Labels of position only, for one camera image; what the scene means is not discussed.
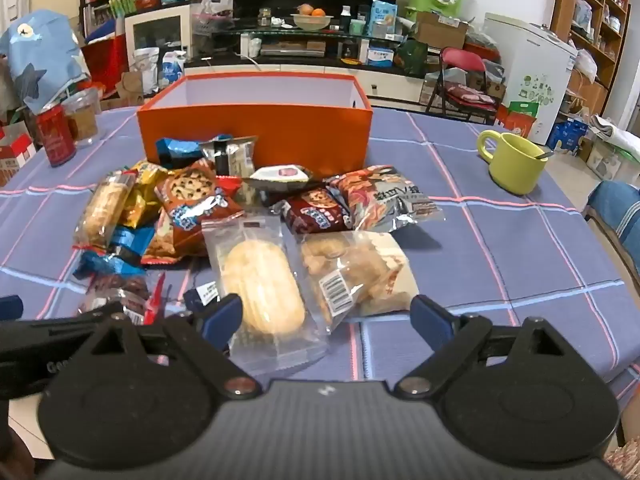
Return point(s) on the orange cardboard box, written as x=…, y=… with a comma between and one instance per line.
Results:
x=310, y=135

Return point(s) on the white packet with red label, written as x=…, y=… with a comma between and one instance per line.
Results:
x=280, y=175

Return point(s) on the red folding chair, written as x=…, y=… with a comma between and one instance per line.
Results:
x=460, y=60

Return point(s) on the red drink can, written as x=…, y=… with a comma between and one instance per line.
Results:
x=56, y=135

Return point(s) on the dark bottle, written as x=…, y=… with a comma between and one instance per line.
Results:
x=345, y=16

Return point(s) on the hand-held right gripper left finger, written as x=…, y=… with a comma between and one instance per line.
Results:
x=225, y=320

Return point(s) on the blue cookie packet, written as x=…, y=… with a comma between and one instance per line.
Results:
x=175, y=150

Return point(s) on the brown round fruit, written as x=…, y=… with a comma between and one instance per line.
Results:
x=304, y=9

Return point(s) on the blue covered chair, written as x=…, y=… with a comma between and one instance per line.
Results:
x=612, y=210

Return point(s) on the orange fruit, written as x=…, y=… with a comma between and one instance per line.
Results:
x=318, y=11

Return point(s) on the clear pastry packet with barcode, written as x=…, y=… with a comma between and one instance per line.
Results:
x=350, y=260

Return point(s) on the brown cardboard box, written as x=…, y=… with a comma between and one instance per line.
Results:
x=442, y=32

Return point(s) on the red chocolate chip cookie packet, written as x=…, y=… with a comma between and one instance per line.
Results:
x=190, y=187

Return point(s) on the white tv cabinet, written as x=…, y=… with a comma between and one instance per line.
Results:
x=395, y=87

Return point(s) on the orange and green bag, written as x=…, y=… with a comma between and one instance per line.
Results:
x=517, y=120

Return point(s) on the yellow snack packet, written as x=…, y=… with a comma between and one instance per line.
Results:
x=142, y=195

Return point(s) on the wooden shelf unit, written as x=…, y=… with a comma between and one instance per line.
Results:
x=600, y=20

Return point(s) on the navy snack packet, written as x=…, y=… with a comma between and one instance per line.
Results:
x=202, y=294

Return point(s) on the red and white box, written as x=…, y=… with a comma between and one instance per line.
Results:
x=15, y=155

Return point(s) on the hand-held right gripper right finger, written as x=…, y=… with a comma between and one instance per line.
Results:
x=431, y=321

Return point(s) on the blue shark bag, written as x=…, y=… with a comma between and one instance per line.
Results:
x=40, y=55

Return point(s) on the clear plastic jar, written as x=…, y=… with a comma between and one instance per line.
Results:
x=84, y=120

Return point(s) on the dark red clear packet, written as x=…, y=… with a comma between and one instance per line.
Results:
x=120, y=287

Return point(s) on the clear bread packet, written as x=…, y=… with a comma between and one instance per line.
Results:
x=262, y=280

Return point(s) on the dark green bag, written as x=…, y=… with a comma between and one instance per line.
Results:
x=411, y=57

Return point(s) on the dark red snack packet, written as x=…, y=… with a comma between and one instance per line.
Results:
x=312, y=210

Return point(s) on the red gift bag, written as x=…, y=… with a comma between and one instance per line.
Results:
x=105, y=65

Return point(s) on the black and beige snack packet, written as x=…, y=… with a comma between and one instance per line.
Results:
x=230, y=155

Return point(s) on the clear biscuit packet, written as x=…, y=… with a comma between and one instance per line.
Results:
x=102, y=207

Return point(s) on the white glass door cabinet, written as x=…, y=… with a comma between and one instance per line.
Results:
x=155, y=35

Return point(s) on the blue snack packet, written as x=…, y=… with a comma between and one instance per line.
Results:
x=132, y=242
x=100, y=266

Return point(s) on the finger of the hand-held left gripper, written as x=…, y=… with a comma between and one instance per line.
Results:
x=35, y=345
x=10, y=308

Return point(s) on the white fruit bowl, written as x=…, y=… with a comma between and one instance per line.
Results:
x=312, y=22

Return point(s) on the metal spoon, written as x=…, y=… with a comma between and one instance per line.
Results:
x=544, y=155

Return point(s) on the white and blue pouch bag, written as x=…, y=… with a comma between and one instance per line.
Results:
x=172, y=67

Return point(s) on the silver and red snack packet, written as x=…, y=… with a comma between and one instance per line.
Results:
x=385, y=195

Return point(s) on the green mug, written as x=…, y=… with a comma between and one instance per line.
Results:
x=515, y=170

